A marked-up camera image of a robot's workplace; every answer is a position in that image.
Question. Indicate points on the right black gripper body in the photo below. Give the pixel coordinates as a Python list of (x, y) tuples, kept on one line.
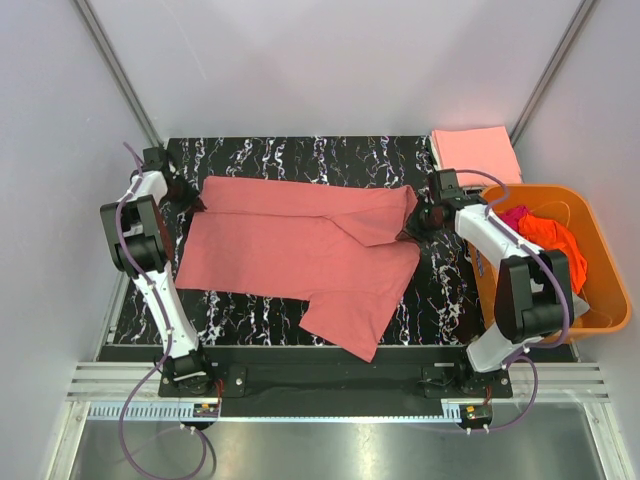
[(417, 220)]

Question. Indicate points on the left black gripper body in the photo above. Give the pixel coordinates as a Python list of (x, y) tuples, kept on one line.
[(185, 193)]

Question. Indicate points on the salmon red t shirt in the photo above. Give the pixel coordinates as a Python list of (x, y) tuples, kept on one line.
[(337, 248)]

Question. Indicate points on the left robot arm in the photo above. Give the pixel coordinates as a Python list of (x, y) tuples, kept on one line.
[(141, 247)]

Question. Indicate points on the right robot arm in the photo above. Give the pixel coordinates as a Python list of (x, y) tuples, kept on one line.
[(533, 305)]

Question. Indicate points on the magenta t shirt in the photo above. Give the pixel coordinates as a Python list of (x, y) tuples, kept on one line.
[(513, 216)]

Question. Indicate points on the folded light pink t shirt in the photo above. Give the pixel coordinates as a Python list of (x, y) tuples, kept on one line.
[(488, 150)]

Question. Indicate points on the orange t shirt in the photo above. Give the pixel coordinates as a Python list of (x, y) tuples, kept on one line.
[(551, 235)]

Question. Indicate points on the grey t shirt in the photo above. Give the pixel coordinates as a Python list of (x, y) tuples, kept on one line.
[(580, 306)]

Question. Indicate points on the orange plastic basket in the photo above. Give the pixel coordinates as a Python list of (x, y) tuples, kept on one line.
[(610, 308)]

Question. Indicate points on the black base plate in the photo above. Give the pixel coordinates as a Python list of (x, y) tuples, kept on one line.
[(245, 372)]

